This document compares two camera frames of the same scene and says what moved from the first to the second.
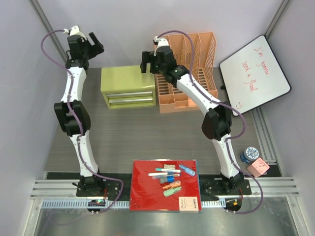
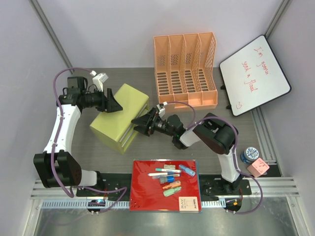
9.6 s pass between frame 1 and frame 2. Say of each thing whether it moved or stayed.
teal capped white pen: stayed
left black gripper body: moved
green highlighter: stayed
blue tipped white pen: stayed
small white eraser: stayed
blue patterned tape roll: stayed
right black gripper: moved
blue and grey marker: stayed
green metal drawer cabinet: moved
